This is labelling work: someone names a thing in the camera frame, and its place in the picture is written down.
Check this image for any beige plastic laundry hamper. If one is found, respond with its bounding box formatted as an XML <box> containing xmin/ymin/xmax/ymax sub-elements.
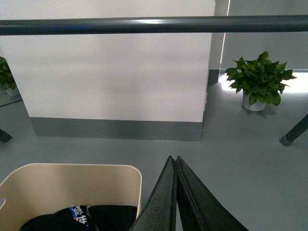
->
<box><xmin>0</xmin><ymin>163</ymin><xmax>142</xmax><ymax>231</ymax></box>

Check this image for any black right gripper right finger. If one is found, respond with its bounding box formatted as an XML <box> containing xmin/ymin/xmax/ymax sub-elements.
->
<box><xmin>176</xmin><ymin>156</ymin><xmax>247</xmax><ymax>231</ymax></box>

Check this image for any right potted green plant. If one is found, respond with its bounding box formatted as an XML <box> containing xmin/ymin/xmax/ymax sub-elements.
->
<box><xmin>225</xmin><ymin>51</ymin><xmax>296</xmax><ymax>112</ymax></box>

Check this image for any potted green plant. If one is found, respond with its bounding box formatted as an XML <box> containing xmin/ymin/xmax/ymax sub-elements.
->
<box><xmin>225</xmin><ymin>51</ymin><xmax>296</xmax><ymax>112</ymax></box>
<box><xmin>0</xmin><ymin>57</ymin><xmax>21</xmax><ymax>96</ymax></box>

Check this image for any right hanger rack leg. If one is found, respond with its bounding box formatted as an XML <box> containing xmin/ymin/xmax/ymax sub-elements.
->
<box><xmin>279</xmin><ymin>115</ymin><xmax>308</xmax><ymax>146</ymax></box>

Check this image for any left hanger rack leg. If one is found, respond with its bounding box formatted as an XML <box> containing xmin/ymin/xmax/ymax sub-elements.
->
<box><xmin>0</xmin><ymin>129</ymin><xmax>12</xmax><ymax>142</ymax></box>

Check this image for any dark clothes hanger rail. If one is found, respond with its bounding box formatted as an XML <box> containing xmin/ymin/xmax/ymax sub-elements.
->
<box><xmin>0</xmin><ymin>15</ymin><xmax>308</xmax><ymax>36</ymax></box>

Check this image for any black printed garment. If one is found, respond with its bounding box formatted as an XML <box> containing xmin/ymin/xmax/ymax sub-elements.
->
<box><xmin>20</xmin><ymin>205</ymin><xmax>137</xmax><ymax>231</ymax></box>

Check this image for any left potted green plant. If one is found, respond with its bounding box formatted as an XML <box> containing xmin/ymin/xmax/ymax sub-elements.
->
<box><xmin>0</xmin><ymin>57</ymin><xmax>21</xmax><ymax>96</ymax></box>

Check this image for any hanger rack leg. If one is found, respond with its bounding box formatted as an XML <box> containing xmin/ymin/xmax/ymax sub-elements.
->
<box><xmin>0</xmin><ymin>129</ymin><xmax>12</xmax><ymax>142</ymax></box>
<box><xmin>279</xmin><ymin>115</ymin><xmax>308</xmax><ymax>146</ymax></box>

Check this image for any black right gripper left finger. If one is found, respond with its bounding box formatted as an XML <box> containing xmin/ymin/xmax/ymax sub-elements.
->
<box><xmin>130</xmin><ymin>156</ymin><xmax>177</xmax><ymax>231</ymax></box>

